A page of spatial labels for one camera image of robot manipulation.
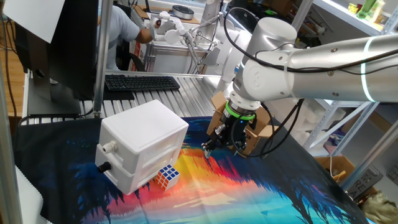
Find Rubik's cube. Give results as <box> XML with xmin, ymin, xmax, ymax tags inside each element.
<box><xmin>154</xmin><ymin>164</ymin><xmax>181</xmax><ymax>192</ymax></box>

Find black office chair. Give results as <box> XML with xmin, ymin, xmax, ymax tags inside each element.
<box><xmin>117</xmin><ymin>40</ymin><xmax>146</xmax><ymax>72</ymax></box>

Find bystander torso light blue shirt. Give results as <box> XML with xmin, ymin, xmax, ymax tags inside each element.
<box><xmin>105</xmin><ymin>4</ymin><xmax>141</xmax><ymax>71</ymax></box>

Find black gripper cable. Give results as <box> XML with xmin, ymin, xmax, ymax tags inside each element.
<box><xmin>223</xmin><ymin>6</ymin><xmax>398</xmax><ymax>159</ymax></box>

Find white paper sheet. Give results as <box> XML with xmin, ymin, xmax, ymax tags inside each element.
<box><xmin>2</xmin><ymin>0</ymin><xmax>66</xmax><ymax>44</ymax></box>

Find brown cardboard box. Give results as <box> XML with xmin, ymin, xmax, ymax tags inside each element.
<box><xmin>206</xmin><ymin>91</ymin><xmax>279</xmax><ymax>158</ymax></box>

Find black computer keyboard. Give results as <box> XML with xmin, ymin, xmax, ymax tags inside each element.
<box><xmin>104</xmin><ymin>73</ymin><xmax>181</xmax><ymax>92</ymax></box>

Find green wrist flange ring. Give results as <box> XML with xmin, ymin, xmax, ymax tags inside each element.
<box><xmin>224</xmin><ymin>100</ymin><xmax>257</xmax><ymax>121</ymax></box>

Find bystander bare forearm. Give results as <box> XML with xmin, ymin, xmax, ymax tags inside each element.
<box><xmin>135</xmin><ymin>27</ymin><xmax>154</xmax><ymax>44</ymax></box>

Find white robotic hand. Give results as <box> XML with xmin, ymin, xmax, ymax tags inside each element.
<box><xmin>149</xmin><ymin>11</ymin><xmax>187</xmax><ymax>44</ymax></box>

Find white plastic drawer cabinet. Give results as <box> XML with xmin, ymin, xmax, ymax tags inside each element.
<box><xmin>95</xmin><ymin>99</ymin><xmax>190</xmax><ymax>196</ymax></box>

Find white metal shelf rack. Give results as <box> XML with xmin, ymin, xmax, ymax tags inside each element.
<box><xmin>292</xmin><ymin>0</ymin><xmax>398</xmax><ymax>156</ymax></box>

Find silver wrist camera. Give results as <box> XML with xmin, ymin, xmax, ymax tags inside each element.
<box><xmin>213</xmin><ymin>123</ymin><xmax>227</xmax><ymax>138</ymax></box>

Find pale yellow bottle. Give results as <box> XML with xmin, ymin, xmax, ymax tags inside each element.
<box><xmin>371</xmin><ymin>0</ymin><xmax>386</xmax><ymax>23</ymax></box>

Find beige cloth bag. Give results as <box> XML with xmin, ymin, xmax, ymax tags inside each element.
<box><xmin>360</xmin><ymin>189</ymin><xmax>398</xmax><ymax>224</ymax></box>

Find green plastic bottle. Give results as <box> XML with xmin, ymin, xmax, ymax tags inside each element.
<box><xmin>356</xmin><ymin>0</ymin><xmax>377</xmax><ymax>19</ymax></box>

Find aluminium equipment case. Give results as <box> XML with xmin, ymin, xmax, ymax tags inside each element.
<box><xmin>143</xmin><ymin>40</ymin><xmax>218</xmax><ymax>75</ymax></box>

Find white articulated support linkage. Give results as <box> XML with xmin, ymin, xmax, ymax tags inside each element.
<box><xmin>183</xmin><ymin>12</ymin><xmax>224</xmax><ymax>68</ymax></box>

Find grey lettered plate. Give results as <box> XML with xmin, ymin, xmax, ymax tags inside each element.
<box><xmin>346</xmin><ymin>166</ymin><xmax>384</xmax><ymax>200</ymax></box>

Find white foam blocks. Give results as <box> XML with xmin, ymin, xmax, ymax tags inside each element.
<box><xmin>267</xmin><ymin>99</ymin><xmax>346</xmax><ymax>147</ymax></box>

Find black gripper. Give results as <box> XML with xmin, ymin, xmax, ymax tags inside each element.
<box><xmin>201</xmin><ymin>115</ymin><xmax>254</xmax><ymax>159</ymax></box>

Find red white carton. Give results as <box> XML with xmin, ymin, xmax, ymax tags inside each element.
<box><xmin>127</xmin><ymin>39</ymin><xmax>147</xmax><ymax>72</ymax></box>

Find black computer monitor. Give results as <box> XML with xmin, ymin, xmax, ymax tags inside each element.
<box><xmin>14</xmin><ymin>0</ymin><xmax>100</xmax><ymax>118</ymax></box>

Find round black disc device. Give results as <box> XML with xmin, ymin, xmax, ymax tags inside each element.
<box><xmin>172</xmin><ymin>4</ymin><xmax>195</xmax><ymax>21</ymax></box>

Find black monitor cable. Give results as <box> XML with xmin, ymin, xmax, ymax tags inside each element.
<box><xmin>18</xmin><ymin>107</ymin><xmax>94</xmax><ymax>127</ymax></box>

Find black mouse pad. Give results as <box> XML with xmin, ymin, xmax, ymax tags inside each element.
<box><xmin>102</xmin><ymin>88</ymin><xmax>136</xmax><ymax>101</ymax></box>

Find colourful forest print tablecloth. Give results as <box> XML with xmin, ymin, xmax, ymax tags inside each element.
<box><xmin>12</xmin><ymin>116</ymin><xmax>371</xmax><ymax>224</ymax></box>

